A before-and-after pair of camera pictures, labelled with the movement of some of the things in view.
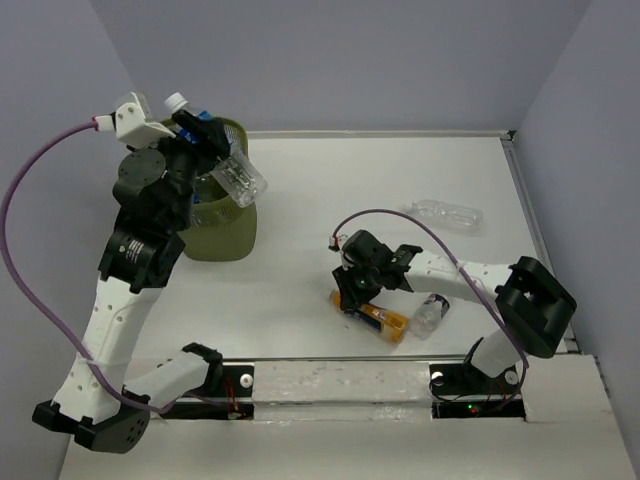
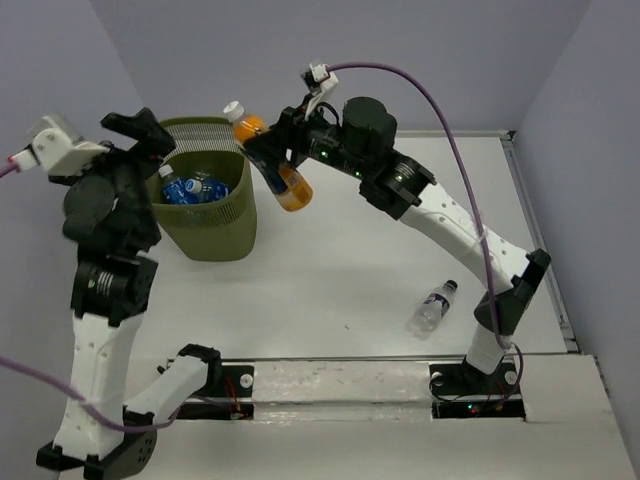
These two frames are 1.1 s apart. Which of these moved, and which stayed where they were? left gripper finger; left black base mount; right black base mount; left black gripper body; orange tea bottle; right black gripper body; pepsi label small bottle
Moved: right black gripper body; left black gripper body; orange tea bottle; left gripper finger
Stayed: right black base mount; left black base mount; pepsi label small bottle
